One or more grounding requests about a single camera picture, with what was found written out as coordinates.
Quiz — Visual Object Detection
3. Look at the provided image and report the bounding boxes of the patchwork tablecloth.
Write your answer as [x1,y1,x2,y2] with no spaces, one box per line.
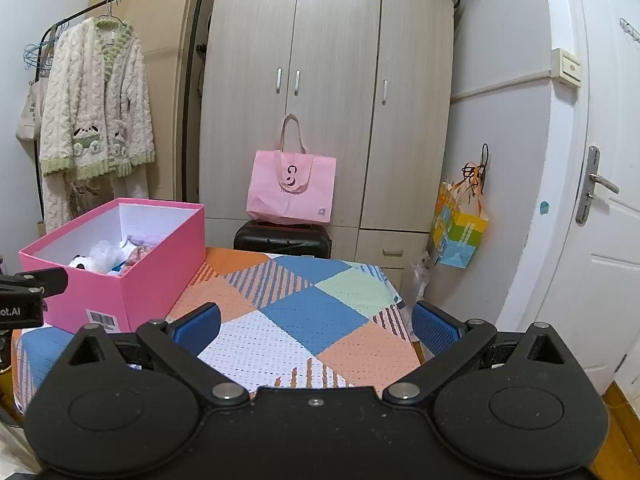
[11,246,427,412]

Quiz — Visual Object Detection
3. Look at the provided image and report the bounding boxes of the cream canvas tote bag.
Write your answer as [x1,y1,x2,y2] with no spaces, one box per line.
[15,79,49,144]

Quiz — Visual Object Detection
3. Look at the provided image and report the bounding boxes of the black suitcase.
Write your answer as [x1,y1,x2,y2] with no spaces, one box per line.
[233,220,333,260]

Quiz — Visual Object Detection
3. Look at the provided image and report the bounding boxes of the beige wooden board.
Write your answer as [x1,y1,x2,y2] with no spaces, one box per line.
[89,0,221,202]

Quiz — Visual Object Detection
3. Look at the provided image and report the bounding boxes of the colourful paper gift bag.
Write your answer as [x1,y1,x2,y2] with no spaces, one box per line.
[430,144,490,269]

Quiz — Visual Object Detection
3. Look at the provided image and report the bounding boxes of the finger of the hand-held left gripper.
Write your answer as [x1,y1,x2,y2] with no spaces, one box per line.
[15,266,70,297]

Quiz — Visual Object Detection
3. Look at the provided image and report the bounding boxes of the cream wall switch box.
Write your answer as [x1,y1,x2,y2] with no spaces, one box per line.
[550,47,583,89]

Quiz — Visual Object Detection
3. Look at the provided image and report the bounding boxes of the pink cardboard box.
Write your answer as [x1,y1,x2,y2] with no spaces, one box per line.
[19,197,207,334]

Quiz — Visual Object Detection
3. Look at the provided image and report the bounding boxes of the pink floral scrunchie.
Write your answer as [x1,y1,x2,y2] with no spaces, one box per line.
[124,244,156,265]

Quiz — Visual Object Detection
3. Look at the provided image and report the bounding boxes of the beige wooden wardrobe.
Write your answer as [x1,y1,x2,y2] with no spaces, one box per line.
[199,0,467,269]

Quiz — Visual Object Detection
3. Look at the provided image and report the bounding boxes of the wire clothes hangers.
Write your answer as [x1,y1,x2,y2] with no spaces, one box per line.
[24,22,56,72]

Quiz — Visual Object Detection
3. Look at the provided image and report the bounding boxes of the white door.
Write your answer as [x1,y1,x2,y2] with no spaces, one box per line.
[492,0,640,392]

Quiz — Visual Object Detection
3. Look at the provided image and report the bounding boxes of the metal door handle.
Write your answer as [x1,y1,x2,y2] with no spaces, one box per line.
[575,146,620,226]

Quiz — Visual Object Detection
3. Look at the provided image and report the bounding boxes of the cream and green fleece robe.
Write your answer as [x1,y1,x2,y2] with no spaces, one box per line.
[39,16,156,234]

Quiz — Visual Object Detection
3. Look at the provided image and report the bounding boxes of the brown paper bag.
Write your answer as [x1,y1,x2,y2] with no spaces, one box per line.
[65,172,111,206]

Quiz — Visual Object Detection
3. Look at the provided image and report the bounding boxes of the white plastic bag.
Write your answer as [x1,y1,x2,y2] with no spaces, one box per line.
[412,250,434,307]

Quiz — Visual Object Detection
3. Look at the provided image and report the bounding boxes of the black clothes rack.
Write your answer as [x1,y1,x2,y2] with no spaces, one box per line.
[35,0,206,232]

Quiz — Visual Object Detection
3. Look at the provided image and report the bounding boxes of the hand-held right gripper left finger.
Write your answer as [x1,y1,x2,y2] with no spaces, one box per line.
[61,302,251,411]

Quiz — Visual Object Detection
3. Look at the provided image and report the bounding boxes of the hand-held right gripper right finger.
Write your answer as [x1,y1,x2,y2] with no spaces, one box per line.
[381,301,577,409]

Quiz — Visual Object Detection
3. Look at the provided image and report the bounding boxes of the pink tote bag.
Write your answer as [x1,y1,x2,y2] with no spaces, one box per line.
[246,114,337,226]

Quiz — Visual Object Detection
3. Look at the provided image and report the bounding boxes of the white mesh bath sponge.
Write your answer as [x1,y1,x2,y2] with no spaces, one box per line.
[87,239,126,275]

